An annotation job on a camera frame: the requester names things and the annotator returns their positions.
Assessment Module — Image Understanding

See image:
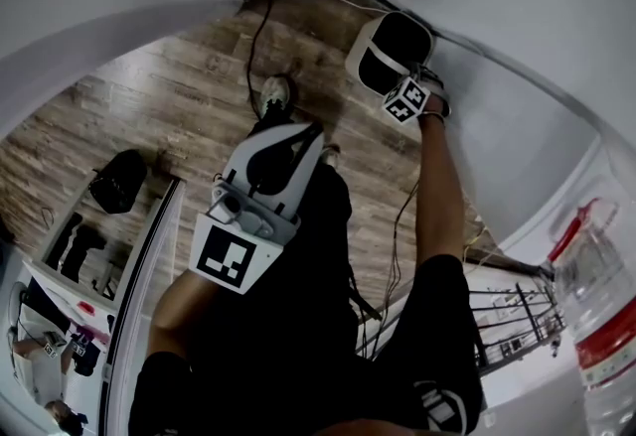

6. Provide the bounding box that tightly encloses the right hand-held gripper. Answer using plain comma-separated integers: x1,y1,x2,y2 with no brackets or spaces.
382,65,446,126

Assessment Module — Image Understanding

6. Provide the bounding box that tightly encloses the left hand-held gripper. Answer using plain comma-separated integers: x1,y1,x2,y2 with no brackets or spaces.
188,121,326,297

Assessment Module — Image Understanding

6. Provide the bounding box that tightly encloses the white two-compartment bin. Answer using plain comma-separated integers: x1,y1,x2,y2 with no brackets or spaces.
345,10,436,97

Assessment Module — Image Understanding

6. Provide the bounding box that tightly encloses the person's right forearm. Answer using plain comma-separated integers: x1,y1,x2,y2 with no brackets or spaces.
414,113,471,271

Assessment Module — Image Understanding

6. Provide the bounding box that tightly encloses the person's left forearm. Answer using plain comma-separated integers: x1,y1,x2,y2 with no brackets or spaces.
147,267,225,361

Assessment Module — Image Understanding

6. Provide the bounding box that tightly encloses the person's right hand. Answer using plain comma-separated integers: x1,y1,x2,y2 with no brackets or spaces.
424,90,452,120

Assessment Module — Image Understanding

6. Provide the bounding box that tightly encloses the person's left shoe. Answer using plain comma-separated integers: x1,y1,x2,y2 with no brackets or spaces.
258,74,295,121

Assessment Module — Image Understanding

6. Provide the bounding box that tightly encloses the black bag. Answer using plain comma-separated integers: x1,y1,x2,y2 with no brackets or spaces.
88,149,149,216

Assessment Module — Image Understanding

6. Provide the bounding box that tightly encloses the person's black clothing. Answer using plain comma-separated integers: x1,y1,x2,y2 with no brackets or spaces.
127,118,486,436

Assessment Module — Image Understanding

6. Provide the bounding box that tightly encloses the white glass railing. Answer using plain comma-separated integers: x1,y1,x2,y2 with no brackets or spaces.
97,178,184,436

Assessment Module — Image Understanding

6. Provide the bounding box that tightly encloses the black device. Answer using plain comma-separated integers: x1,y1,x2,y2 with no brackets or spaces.
44,213,108,284

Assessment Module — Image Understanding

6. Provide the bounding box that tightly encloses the black metal rack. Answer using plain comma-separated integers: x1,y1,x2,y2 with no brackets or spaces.
469,269,567,371

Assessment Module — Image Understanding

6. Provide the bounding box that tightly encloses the white board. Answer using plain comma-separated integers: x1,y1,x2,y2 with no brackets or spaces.
22,259,120,341

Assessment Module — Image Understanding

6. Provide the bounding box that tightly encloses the clear red-label water jug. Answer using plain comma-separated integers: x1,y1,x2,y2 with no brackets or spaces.
546,198,636,436

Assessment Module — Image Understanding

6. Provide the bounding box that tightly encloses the black power cable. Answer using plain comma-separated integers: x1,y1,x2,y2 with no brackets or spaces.
246,0,280,107

